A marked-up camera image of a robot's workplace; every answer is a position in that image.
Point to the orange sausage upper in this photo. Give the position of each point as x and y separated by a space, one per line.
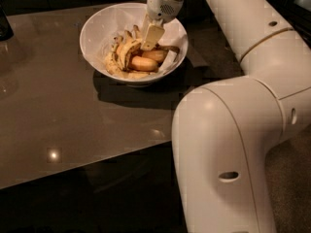
156 55

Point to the yellow spotted banana bunch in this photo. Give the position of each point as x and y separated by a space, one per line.
126 46

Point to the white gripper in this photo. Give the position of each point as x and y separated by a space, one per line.
160 6

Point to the orange sausage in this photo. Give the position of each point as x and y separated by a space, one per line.
156 55
144 64

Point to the dark object at table edge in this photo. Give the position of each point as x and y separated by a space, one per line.
6 31

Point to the white ceramic bowl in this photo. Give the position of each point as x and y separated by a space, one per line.
99 31

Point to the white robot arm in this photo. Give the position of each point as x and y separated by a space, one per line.
222 131

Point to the white paper bowl liner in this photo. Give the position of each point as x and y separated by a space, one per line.
112 43

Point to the orange sausage lower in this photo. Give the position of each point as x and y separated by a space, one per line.
144 64

